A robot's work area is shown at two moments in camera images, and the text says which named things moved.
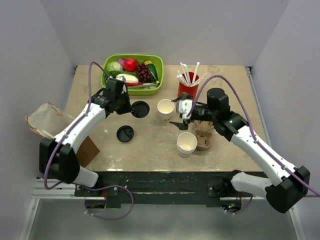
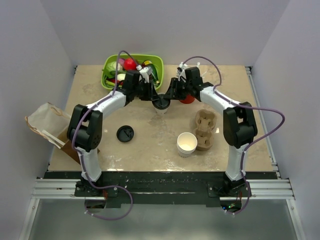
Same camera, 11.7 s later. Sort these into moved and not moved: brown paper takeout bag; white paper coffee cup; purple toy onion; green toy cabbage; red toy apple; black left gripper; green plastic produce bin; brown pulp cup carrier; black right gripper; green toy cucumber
Moved: white paper coffee cup; black right gripper; black left gripper
Not moved: purple toy onion; green plastic produce bin; red toy apple; green toy cabbage; brown paper takeout bag; green toy cucumber; brown pulp cup carrier
